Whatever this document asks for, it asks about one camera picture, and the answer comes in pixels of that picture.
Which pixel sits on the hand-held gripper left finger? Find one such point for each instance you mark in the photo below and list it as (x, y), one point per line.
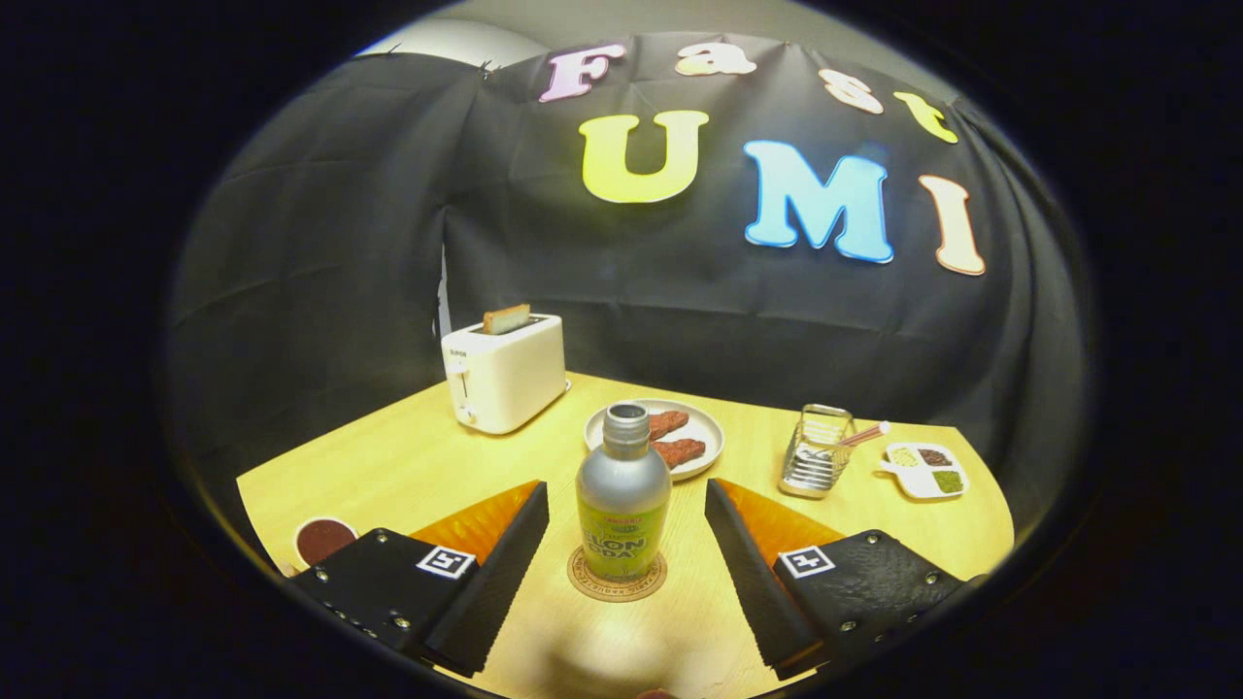
(495, 592)

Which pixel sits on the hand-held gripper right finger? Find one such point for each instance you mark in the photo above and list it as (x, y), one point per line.
(757, 582)

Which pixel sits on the round cork coaster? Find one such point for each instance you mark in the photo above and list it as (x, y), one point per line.
(583, 582)

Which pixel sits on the silver bottle with green label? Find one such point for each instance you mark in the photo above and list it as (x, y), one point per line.
(621, 485)

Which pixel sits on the brown sausage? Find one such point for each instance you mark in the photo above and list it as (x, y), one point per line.
(668, 424)
(680, 452)

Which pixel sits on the small white plate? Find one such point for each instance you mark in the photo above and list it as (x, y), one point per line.
(707, 437)

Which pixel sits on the light wooden table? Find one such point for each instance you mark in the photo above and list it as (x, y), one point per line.
(408, 456)

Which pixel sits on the white divided condiment dish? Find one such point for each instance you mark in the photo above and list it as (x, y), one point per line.
(923, 471)

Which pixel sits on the cream toaster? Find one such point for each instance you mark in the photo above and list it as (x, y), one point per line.
(505, 383)

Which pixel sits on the toast slice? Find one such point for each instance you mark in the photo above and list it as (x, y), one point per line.
(507, 319)

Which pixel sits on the black backdrop cloth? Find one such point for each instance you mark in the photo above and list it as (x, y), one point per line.
(340, 291)

